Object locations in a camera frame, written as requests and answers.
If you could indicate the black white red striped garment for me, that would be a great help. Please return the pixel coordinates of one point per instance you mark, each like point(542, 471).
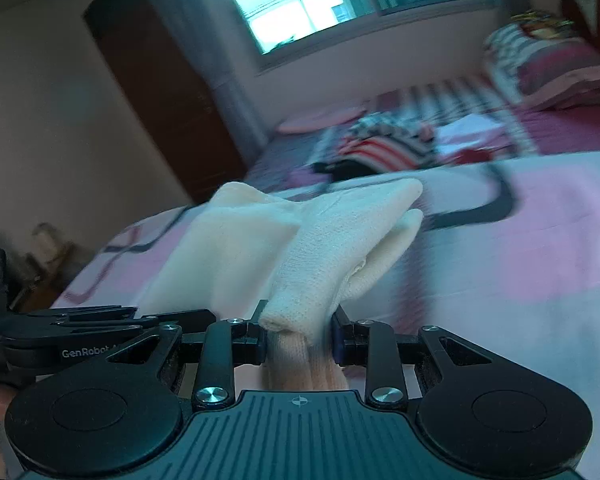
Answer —
point(380, 147)

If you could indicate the grey sheer curtain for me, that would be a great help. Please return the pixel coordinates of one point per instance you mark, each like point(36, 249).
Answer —
point(215, 60)

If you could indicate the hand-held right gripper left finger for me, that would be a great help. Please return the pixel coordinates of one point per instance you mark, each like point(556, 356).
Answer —
point(255, 347)

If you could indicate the pink grey striped bed sheet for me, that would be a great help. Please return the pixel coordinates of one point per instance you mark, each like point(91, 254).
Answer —
point(555, 132)

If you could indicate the pink grey striped pillow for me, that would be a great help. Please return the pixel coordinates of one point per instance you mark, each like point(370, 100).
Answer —
point(550, 70)

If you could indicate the dark brown wooden door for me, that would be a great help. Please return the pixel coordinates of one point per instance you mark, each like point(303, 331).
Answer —
point(165, 95)

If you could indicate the white cloth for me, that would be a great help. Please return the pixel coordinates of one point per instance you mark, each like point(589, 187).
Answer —
point(472, 135)

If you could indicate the pink white patterned blanket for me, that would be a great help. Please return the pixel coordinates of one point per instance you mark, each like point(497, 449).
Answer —
point(505, 285)

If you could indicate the window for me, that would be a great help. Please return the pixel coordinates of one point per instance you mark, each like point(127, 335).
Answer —
point(300, 10)

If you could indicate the colourful printed item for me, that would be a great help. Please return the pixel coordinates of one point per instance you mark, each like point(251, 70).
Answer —
point(542, 24)

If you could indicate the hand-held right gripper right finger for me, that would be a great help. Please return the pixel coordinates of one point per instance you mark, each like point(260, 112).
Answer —
point(337, 345)

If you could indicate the cream knit cloth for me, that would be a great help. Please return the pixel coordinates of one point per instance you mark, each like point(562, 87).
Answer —
point(290, 260)

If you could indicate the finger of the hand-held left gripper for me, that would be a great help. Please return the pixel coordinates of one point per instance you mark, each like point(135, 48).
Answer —
point(190, 321)
point(100, 313)

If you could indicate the blurred beige object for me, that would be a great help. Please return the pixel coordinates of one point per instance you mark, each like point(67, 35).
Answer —
point(50, 250)

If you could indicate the flat pink pillow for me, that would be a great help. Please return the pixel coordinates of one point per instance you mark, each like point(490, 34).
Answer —
point(320, 119)

